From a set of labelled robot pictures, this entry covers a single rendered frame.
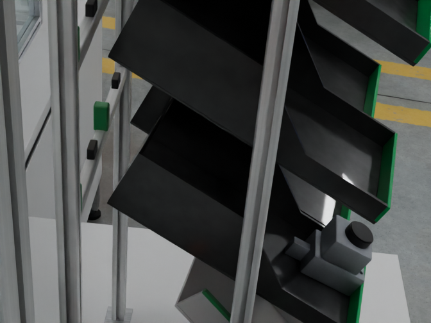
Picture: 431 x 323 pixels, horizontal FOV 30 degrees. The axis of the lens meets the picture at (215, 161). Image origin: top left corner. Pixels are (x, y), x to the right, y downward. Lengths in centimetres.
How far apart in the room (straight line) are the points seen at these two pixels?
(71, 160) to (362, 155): 29
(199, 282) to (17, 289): 65
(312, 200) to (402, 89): 293
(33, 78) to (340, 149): 123
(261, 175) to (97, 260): 74
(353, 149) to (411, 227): 222
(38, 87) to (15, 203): 164
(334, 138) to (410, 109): 295
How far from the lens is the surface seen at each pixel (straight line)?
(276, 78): 65
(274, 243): 87
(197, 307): 85
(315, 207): 98
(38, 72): 195
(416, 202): 315
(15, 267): 25
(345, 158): 78
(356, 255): 85
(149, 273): 137
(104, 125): 88
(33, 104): 182
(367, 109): 88
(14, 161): 24
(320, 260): 85
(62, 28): 65
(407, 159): 339
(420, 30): 69
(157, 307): 132
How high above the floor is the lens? 179
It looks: 34 degrees down
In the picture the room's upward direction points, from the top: 6 degrees clockwise
